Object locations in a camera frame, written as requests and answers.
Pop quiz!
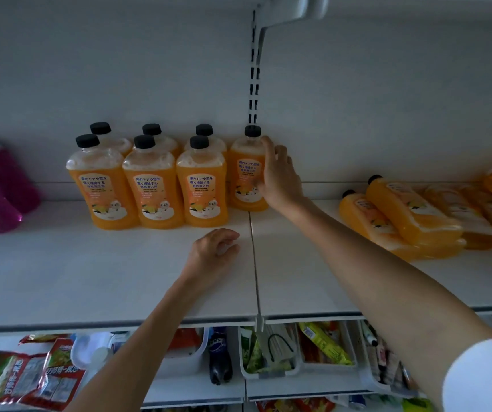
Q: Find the person's right hand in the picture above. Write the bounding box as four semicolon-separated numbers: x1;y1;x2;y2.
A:
261;136;305;211

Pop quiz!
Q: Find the person's left hand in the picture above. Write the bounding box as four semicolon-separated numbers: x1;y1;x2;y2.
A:
181;228;241;285

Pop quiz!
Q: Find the orange cleaner bottle black cap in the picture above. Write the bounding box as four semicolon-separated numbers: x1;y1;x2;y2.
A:
228;125;271;212

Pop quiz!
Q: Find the person's right forearm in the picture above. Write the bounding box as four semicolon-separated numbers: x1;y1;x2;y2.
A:
272;196;492;403

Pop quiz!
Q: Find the person's left forearm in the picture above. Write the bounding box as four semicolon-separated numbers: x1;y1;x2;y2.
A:
63;274;219;412

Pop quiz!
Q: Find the white shelf board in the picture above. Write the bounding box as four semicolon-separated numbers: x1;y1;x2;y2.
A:
0;197;260;335
141;368;380;409
249;199;492;319

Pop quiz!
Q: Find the row of orange bottles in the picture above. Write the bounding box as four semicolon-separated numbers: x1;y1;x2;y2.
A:
66;122;230;231

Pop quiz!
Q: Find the orange snack packet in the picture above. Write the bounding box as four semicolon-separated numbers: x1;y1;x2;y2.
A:
168;329;202;353

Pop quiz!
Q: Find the green snack packet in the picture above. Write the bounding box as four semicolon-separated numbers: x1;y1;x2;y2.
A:
241;328;265;374

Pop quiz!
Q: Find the dark soda bottle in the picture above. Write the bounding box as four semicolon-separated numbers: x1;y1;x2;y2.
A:
208;326;234;386

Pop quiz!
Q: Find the white plastic bin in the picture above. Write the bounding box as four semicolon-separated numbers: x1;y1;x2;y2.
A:
159;328;211;370
357;318;423;399
238;325;303;381
297;320;361;375

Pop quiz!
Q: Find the yellow snack packet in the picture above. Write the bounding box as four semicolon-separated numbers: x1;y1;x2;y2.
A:
299;322;354;366

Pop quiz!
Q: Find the white lower shelf board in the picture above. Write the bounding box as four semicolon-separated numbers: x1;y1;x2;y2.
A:
141;368;380;409

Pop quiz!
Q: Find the pile of orange bottles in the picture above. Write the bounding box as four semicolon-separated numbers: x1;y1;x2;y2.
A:
339;167;492;263

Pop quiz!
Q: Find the red snack packet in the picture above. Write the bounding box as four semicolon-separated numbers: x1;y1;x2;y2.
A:
0;350;37;405
18;337;86;411

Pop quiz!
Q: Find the white sleeve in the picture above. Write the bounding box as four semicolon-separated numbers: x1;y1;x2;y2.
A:
442;338;492;412

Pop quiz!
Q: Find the slotted shelf upright rail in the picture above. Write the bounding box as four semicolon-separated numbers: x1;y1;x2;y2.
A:
248;10;260;126

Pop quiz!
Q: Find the white shelf bracket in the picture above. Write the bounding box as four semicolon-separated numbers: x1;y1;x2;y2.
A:
256;0;329;54

